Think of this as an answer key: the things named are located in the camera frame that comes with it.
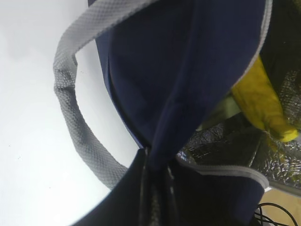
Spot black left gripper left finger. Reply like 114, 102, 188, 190
74, 148, 151, 226

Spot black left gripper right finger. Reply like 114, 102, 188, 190
162, 160, 256, 226

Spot green lidded lunch box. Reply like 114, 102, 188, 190
196, 93, 241, 131

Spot yellow banana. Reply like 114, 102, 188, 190
231, 57, 298, 142

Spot navy blue lunch bag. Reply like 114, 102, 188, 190
53, 0, 301, 226

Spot black cable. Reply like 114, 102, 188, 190
253, 202, 299, 226

